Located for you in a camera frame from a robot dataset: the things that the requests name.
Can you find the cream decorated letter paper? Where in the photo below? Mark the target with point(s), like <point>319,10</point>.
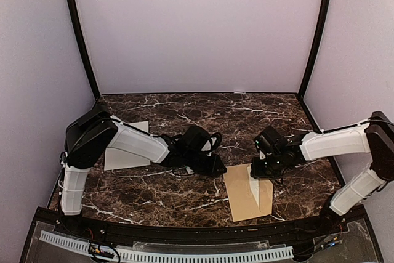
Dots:
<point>262,192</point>

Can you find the black frame post left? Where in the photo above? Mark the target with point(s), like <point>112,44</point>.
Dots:
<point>76,24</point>

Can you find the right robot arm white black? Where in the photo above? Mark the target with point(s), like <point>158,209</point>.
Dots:
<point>371,139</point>

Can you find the black front table rail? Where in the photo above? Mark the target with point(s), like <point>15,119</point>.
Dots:
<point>128,234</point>

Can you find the grey paper sheet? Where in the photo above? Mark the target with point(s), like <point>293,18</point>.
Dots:
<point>119,155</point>

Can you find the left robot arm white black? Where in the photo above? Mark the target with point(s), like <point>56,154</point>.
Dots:
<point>87,138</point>

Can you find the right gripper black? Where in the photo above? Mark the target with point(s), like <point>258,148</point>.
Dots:
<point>257,173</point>

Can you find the white slotted cable duct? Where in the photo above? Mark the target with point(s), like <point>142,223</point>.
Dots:
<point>170,253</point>

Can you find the brown paper envelope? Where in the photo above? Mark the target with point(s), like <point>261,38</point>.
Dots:
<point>242,203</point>

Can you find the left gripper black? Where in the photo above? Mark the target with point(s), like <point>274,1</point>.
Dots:
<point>213,168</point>

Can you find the green white glue stick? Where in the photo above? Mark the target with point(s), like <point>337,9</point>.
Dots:
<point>189,170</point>

